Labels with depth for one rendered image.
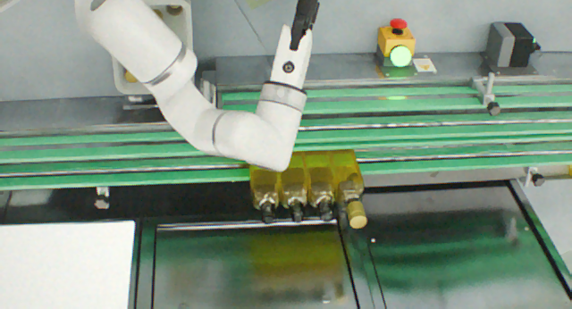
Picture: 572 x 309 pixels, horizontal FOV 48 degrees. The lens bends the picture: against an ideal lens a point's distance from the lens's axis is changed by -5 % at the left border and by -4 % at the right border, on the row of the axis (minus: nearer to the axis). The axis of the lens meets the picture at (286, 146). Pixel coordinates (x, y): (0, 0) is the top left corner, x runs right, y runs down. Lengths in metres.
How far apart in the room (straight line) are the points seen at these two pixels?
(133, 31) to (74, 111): 0.68
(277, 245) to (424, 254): 0.33
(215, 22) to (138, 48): 0.61
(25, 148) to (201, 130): 0.57
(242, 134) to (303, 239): 0.52
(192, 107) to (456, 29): 0.77
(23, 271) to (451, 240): 0.94
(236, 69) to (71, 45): 0.38
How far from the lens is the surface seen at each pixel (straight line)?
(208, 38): 1.54
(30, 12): 1.55
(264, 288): 1.37
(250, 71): 1.49
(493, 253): 1.57
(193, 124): 1.08
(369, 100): 1.45
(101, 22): 0.92
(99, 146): 1.49
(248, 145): 1.01
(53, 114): 1.58
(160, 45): 0.94
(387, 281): 1.45
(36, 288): 1.43
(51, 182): 1.53
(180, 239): 1.48
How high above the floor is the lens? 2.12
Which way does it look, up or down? 53 degrees down
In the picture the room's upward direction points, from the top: 169 degrees clockwise
